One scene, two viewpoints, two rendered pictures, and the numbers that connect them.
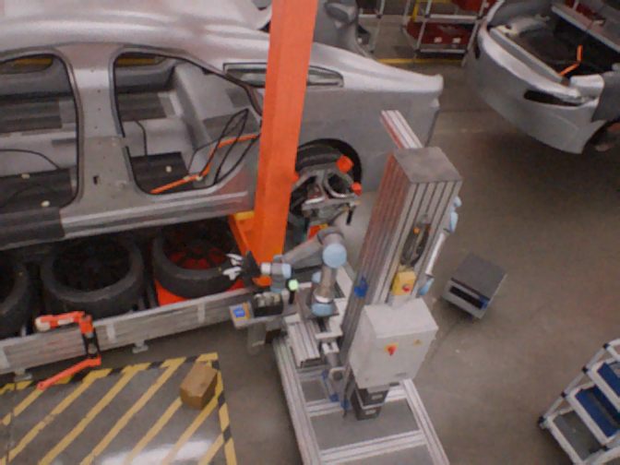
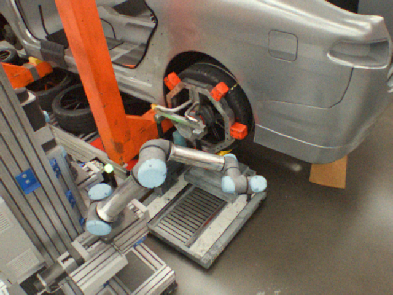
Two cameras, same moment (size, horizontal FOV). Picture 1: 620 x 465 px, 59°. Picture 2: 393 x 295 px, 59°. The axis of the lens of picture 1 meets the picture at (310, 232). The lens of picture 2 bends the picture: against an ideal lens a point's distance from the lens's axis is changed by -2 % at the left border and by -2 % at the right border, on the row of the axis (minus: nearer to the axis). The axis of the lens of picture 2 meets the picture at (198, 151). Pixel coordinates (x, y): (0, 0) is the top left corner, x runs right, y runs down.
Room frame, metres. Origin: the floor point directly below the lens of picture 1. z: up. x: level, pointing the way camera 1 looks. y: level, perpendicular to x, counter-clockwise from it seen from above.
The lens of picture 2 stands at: (2.46, -1.92, 2.27)
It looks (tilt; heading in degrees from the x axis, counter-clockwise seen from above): 40 degrees down; 72
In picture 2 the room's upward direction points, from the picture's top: 7 degrees counter-clockwise
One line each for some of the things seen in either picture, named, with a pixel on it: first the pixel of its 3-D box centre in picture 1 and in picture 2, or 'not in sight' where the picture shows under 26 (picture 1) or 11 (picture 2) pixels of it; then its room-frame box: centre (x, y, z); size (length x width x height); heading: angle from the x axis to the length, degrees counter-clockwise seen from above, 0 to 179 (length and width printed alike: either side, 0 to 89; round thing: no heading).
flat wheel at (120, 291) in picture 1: (94, 275); (86, 106); (2.40, 1.41, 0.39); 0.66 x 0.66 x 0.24
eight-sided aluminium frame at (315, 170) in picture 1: (315, 196); (199, 117); (3.13, 0.00, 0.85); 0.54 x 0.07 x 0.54; 119
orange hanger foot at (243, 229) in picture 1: (250, 227); (148, 117); (2.84, 0.43, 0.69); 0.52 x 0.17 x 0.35; 29
